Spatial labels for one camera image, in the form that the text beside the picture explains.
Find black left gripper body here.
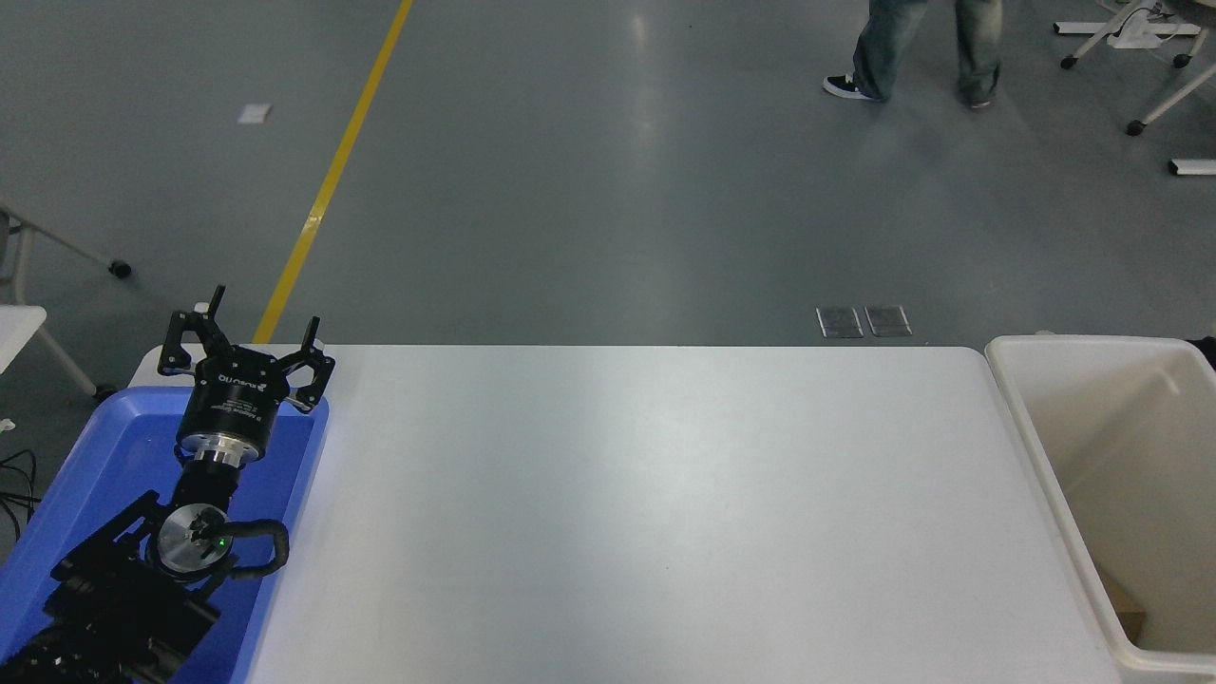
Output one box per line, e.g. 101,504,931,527
178,346,295,447

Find blue plastic tray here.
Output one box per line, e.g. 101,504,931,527
0,385,332,684

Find white side table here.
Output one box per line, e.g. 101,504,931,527
0,304,120,402

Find person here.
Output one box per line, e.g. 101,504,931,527
823,0,1004,109

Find large pale plastic bin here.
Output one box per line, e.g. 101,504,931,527
985,333,1216,677

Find brown cardboard piece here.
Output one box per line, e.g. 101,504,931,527
1100,568,1148,639

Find grey wheeled frame leg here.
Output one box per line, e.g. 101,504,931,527
0,197,134,279

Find black cables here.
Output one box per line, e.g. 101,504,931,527
0,449,40,538

